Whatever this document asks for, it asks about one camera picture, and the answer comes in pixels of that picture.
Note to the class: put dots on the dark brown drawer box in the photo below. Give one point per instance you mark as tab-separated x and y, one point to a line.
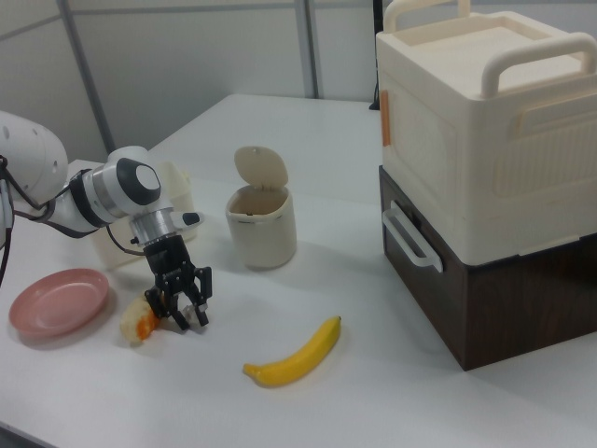
513	308

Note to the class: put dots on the white open plastic bin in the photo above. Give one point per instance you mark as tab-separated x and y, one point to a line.
177	186

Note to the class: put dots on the orange and cream cake slice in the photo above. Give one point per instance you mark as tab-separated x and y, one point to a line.
133	322

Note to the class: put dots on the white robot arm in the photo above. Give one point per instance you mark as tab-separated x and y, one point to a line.
28	149

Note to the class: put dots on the grey partition post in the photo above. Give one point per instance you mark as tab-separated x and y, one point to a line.
313	46
88	79

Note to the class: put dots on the pink plate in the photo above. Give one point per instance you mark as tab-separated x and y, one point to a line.
56	303

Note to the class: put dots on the beige trash can with lid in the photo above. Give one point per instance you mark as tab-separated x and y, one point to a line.
261	238

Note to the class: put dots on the cream plastic storage box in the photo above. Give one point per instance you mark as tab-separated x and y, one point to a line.
466	140

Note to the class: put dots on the yellow banana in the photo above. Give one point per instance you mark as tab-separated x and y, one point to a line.
298	359

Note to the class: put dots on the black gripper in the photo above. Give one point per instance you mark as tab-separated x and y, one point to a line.
169	259

